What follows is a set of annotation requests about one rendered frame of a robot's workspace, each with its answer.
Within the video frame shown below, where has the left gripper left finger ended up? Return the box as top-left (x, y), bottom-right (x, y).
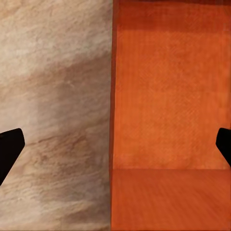
top-left (0, 128), bottom-right (25, 186)

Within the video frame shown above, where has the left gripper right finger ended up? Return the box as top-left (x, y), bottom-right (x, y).
top-left (216, 128), bottom-right (231, 166)

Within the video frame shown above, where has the storage box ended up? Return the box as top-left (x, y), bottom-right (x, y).
top-left (109, 0), bottom-right (231, 231)

